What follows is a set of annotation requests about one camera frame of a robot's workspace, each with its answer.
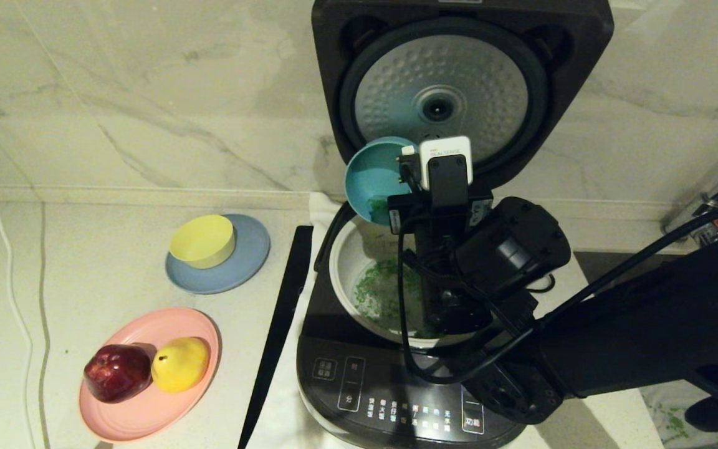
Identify teal bowl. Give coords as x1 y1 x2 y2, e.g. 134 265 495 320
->
345 136 421 226

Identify green rice grains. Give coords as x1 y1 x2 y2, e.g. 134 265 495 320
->
354 198 442 339

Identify black rice cooker lid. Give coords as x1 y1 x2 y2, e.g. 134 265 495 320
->
311 0 615 191

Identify white inner pot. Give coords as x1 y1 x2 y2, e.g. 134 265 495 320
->
329 217 478 349

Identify yellow bowl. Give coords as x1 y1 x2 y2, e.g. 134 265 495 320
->
168 215 236 269

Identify blue plate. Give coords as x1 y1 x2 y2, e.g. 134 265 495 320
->
165 214 271 294

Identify flat black strip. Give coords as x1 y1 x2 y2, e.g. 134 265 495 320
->
237 226 314 449

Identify white cloth with green specks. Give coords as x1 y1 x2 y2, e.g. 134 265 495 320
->
643 387 709 447

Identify yellow pear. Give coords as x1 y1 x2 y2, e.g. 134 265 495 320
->
151 337 211 393

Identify pink plate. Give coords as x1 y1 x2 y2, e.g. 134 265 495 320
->
79 307 221 442

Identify red apple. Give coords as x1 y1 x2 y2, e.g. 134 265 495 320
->
84 344 152 403

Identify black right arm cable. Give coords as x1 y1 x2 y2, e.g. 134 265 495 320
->
396 203 718 385

